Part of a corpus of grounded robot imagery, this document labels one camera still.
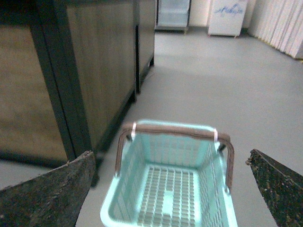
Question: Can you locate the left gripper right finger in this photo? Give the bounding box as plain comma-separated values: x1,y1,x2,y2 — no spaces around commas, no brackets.
246,149,303,227

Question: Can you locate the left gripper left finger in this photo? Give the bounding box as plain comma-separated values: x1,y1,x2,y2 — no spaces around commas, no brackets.
0,151,96,227

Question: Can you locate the brown basket handle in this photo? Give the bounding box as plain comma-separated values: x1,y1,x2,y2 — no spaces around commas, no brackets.
115,122,235,187

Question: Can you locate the light blue plastic basket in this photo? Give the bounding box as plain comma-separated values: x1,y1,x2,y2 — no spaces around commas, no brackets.
100,120,238,227

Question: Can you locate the wooden display stand cabinet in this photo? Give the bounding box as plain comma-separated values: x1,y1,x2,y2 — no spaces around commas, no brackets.
0,0,156,187

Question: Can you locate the white curtain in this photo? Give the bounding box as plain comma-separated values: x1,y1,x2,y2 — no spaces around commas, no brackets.
248,0,303,60

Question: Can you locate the white chest freezer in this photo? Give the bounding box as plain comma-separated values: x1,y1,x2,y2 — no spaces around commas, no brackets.
207,0,248,37

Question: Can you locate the glass door fridge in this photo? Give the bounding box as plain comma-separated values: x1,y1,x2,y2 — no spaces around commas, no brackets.
155,0,191,34

